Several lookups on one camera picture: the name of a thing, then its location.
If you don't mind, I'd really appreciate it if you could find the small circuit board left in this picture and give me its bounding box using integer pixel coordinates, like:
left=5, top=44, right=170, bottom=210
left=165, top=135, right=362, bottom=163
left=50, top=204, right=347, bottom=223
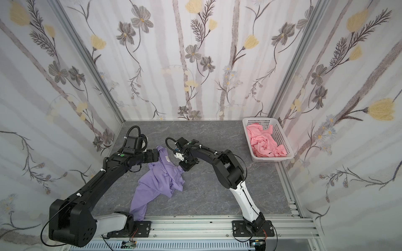
left=120, top=241, right=137, bottom=249

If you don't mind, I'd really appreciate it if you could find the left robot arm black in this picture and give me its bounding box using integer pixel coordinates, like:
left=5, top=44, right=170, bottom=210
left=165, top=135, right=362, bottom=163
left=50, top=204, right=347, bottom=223
left=44, top=125, right=159, bottom=247

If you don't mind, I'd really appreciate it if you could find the purple t-shirt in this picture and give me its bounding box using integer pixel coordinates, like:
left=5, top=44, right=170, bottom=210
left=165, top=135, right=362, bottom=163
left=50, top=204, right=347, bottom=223
left=129, top=145, right=185, bottom=221

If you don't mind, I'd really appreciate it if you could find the white ventilation grille strip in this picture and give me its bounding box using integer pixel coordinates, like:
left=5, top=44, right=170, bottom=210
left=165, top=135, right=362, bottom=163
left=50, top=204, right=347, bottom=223
left=68, top=240, right=254, bottom=251

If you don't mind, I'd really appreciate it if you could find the small circuit board right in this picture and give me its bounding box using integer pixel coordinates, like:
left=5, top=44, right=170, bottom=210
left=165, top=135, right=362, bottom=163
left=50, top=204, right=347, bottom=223
left=249, top=239, right=266, bottom=251

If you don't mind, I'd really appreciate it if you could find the pink t-shirt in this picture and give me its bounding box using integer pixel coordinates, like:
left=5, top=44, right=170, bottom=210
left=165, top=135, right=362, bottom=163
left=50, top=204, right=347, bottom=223
left=246, top=123, right=287, bottom=158

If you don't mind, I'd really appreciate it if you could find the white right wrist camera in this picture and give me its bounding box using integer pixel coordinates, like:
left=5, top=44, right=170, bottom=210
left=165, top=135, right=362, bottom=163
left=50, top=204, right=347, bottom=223
left=174, top=151, right=184, bottom=161

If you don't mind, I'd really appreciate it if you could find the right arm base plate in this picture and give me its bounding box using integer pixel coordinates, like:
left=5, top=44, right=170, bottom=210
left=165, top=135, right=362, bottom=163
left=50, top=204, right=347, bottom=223
left=231, top=220, right=276, bottom=237

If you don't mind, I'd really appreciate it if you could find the aluminium front rail frame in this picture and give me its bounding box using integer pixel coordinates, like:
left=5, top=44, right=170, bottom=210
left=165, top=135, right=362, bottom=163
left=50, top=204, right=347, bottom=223
left=91, top=214, right=325, bottom=251

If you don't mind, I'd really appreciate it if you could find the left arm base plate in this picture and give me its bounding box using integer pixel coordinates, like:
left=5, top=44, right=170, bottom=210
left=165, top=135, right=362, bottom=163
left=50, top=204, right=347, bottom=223
left=106, top=221, right=152, bottom=238

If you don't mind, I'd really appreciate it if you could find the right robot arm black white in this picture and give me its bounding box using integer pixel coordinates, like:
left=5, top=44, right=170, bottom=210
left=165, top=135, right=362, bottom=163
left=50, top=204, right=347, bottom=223
left=165, top=137, right=266, bottom=234

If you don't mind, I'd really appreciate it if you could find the small circuit board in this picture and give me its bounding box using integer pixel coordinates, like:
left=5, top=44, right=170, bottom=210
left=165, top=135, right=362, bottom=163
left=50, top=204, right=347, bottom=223
left=120, top=241, right=137, bottom=249
left=249, top=239, right=266, bottom=251

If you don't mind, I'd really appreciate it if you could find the white plastic laundry basket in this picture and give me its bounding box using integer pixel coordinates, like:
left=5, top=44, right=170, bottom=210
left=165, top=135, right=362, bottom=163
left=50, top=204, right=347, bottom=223
left=242, top=117, right=294, bottom=162

